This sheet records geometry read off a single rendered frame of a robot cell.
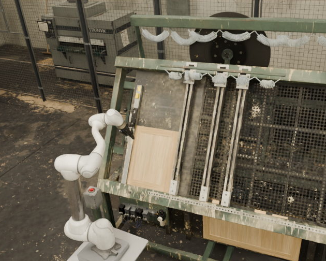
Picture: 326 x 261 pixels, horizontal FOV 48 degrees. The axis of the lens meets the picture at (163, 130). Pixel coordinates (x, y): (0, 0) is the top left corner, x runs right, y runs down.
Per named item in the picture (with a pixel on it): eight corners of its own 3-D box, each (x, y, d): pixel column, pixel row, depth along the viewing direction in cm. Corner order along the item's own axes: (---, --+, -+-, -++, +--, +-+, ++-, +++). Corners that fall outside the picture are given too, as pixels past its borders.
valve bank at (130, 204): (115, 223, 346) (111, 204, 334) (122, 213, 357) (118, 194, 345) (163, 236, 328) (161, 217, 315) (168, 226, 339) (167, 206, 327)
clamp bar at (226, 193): (220, 203, 314) (213, 206, 291) (241, 69, 317) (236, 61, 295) (231, 206, 310) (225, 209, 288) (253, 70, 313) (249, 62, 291)
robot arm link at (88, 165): (101, 151, 259) (83, 150, 262) (92, 170, 245) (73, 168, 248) (104, 164, 267) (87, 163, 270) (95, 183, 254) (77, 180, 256)
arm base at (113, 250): (108, 263, 279) (107, 258, 276) (89, 249, 291) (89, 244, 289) (125, 248, 291) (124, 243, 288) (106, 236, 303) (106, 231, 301)
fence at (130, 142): (122, 183, 349) (120, 183, 346) (138, 85, 352) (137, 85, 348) (127, 184, 347) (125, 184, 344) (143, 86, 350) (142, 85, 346)
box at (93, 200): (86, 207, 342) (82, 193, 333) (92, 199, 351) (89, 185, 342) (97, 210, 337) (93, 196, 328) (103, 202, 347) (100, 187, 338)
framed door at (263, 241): (204, 236, 366) (203, 237, 365) (202, 194, 338) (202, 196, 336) (298, 260, 333) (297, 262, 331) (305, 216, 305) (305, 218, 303)
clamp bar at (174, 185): (169, 192, 331) (159, 194, 309) (190, 64, 335) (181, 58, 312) (179, 194, 328) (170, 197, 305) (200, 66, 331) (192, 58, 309)
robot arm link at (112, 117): (124, 115, 305) (111, 117, 310) (116, 105, 293) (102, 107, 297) (123, 126, 300) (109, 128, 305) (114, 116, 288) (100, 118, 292)
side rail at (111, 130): (103, 177, 364) (98, 178, 354) (121, 70, 367) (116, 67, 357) (108, 178, 362) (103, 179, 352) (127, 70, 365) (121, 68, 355)
